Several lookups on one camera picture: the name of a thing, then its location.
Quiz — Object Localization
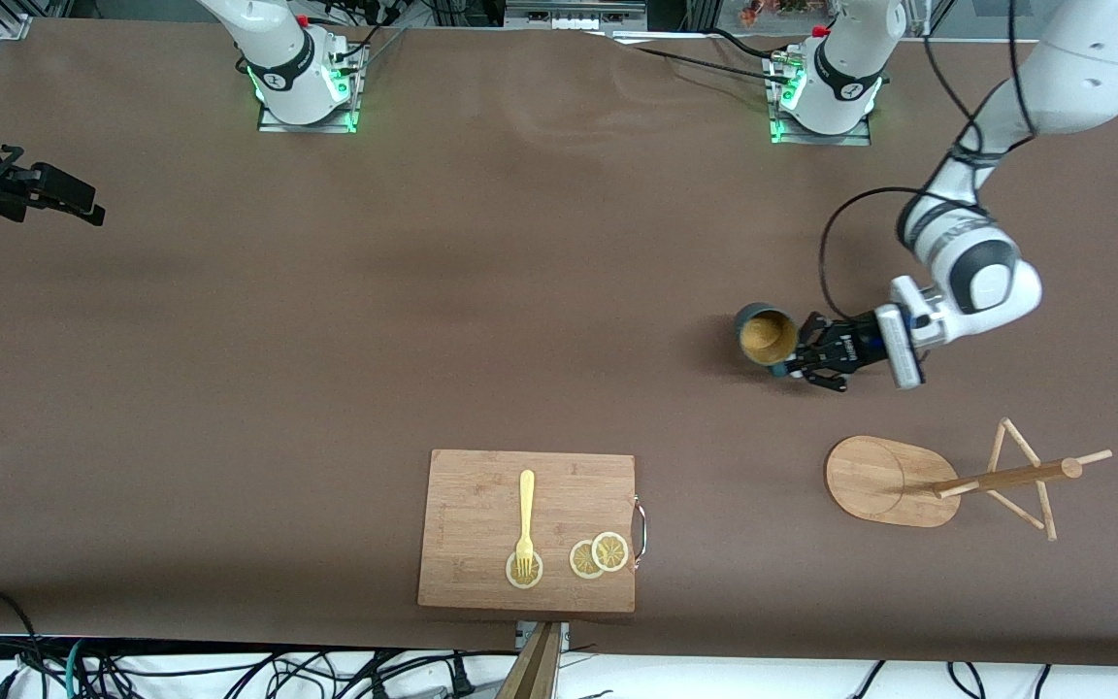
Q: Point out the bamboo mug rack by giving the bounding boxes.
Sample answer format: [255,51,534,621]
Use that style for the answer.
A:
[825,417,1114,543]

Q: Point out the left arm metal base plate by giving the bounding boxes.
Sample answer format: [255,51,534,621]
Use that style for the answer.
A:
[768,49,875,148]

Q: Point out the bamboo cutting board metal handle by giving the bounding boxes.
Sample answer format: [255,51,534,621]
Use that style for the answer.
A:
[417,449,648,615]

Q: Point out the white power strip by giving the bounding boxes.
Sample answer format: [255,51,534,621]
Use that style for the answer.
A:
[504,0,647,31]

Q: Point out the black cable on table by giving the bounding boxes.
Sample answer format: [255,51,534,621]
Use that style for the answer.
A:
[608,27,793,88]

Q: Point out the brown table cover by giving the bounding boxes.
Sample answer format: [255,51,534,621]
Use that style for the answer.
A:
[0,17,1118,671]

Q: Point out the wooden post with bracket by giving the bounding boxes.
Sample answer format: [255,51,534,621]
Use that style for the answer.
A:
[496,621,570,699]

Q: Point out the colourful small objects pile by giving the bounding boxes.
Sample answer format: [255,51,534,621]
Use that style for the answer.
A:
[739,0,812,27]

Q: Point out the yellow plastic fork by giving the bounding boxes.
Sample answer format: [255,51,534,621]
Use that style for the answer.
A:
[515,470,537,576]

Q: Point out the teal mug yellow inside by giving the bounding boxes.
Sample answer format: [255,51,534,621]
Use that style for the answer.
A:
[735,302,805,378]

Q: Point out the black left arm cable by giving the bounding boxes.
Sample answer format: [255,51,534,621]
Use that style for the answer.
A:
[818,0,1037,327]

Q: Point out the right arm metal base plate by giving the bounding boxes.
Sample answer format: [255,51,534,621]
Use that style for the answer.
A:
[256,44,367,135]

